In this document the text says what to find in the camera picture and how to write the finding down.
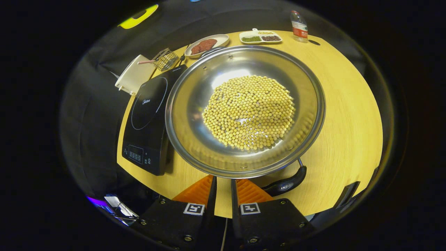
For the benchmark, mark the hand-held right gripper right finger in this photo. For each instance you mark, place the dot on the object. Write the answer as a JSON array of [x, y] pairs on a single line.
[[271, 223]]

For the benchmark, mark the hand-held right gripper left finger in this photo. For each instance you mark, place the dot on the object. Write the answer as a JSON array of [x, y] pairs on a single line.
[[174, 223]]

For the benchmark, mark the black induction cooktop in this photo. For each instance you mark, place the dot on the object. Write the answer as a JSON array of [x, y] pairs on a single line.
[[146, 132]]

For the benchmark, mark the stainless steel pot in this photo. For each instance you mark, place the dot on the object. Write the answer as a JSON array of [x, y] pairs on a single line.
[[195, 104]]

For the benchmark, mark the pile of yellow soybeans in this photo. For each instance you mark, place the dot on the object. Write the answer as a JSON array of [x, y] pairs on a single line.
[[249, 111]]

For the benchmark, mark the white toaster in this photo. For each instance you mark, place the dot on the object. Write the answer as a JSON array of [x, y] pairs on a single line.
[[134, 76]]

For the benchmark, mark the pink striped stick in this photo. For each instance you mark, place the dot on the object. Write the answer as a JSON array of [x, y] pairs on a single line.
[[146, 62]]

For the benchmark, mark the brown meat patty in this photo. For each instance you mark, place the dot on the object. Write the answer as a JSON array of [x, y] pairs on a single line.
[[197, 49], [209, 44]]

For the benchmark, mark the small black cap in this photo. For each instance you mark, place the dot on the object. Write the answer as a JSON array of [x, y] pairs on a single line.
[[314, 42]]

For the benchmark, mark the white divided bean dish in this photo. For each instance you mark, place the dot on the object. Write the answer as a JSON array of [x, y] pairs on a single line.
[[259, 37]]

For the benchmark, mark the round white plate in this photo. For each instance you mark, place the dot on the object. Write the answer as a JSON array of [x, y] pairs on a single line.
[[221, 40]]

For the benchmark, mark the clear plastic water bottle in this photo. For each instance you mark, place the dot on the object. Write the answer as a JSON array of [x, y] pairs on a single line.
[[299, 29]]

